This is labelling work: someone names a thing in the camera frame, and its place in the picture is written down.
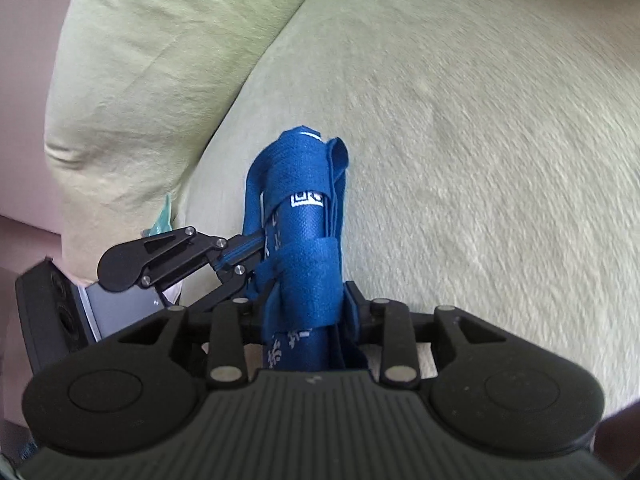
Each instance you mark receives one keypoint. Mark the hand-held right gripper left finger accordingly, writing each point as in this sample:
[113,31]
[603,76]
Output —
[235,325]

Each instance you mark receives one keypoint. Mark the light green sofa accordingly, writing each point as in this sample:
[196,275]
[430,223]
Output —
[475,160]

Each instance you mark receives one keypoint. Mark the white and green bag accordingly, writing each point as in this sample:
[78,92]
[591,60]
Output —
[162,217]

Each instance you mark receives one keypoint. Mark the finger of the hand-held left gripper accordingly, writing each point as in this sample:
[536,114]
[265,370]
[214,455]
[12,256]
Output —
[200,250]
[232,280]

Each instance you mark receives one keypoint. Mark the blue shopping bag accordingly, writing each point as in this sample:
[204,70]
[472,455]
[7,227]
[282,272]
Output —
[300,220]

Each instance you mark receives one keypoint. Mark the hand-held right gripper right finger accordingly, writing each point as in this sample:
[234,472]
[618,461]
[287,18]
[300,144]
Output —
[357,310]

